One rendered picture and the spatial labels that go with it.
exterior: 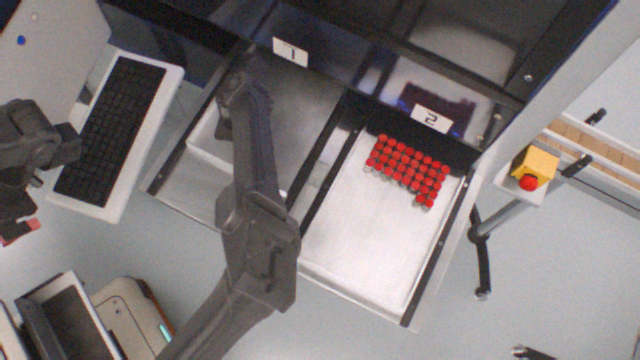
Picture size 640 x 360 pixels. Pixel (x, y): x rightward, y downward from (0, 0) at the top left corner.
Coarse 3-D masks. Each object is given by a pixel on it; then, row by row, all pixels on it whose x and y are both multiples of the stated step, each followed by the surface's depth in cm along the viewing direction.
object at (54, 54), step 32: (0, 0) 92; (32, 0) 101; (64, 0) 112; (0, 32) 95; (32, 32) 105; (64, 32) 116; (96, 32) 130; (0, 64) 98; (32, 64) 108; (64, 64) 120; (0, 96) 101; (32, 96) 111; (64, 96) 124
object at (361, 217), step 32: (352, 160) 121; (352, 192) 119; (384, 192) 119; (448, 192) 120; (320, 224) 116; (352, 224) 116; (384, 224) 116; (416, 224) 117; (320, 256) 113; (352, 256) 114; (384, 256) 114; (416, 256) 114; (384, 288) 112
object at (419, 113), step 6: (414, 108) 110; (420, 108) 109; (414, 114) 112; (420, 114) 111; (426, 114) 109; (432, 114) 108; (438, 114) 107; (420, 120) 113; (438, 120) 109; (444, 120) 108; (432, 126) 112; (438, 126) 111; (444, 126) 110; (450, 126) 109; (444, 132) 112
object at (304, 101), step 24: (264, 48) 130; (264, 72) 128; (288, 72) 128; (312, 72) 128; (288, 96) 126; (312, 96) 126; (336, 96) 126; (216, 120) 123; (288, 120) 124; (312, 120) 124; (192, 144) 117; (216, 144) 121; (288, 144) 122; (312, 144) 118; (288, 168) 120; (288, 192) 116
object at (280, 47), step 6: (276, 42) 113; (282, 42) 112; (276, 48) 115; (282, 48) 114; (288, 48) 113; (294, 48) 111; (282, 54) 116; (288, 54) 115; (294, 54) 114; (300, 54) 112; (306, 54) 111; (294, 60) 116; (300, 60) 115; (306, 60) 114; (306, 66) 116
